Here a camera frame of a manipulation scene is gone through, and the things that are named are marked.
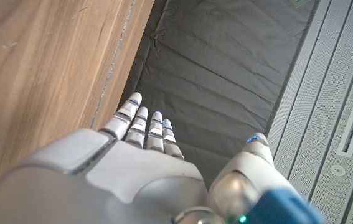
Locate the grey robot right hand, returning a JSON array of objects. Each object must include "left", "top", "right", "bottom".
[{"left": 0, "top": 91, "right": 293, "bottom": 224}]

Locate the blue right wrist connector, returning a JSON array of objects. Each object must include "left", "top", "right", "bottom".
[{"left": 246, "top": 188, "right": 324, "bottom": 224}]

